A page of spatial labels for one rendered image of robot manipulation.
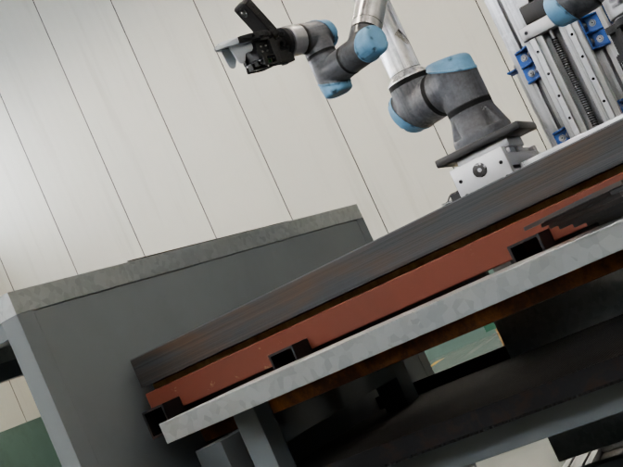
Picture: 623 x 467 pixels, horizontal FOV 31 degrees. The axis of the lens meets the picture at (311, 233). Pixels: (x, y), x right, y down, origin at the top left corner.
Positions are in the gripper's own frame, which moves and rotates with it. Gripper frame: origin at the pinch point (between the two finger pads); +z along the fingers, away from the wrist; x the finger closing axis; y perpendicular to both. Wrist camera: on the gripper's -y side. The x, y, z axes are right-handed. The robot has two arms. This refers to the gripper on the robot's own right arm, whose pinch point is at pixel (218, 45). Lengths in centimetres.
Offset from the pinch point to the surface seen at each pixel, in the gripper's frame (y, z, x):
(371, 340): 60, 70, -90
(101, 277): 41, 55, -11
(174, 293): 49, 38, -6
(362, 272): 54, 44, -65
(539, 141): 49, -828, 512
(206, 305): 53, 30, -4
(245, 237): 42.8, 7.5, 4.3
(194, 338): 56, 55, -32
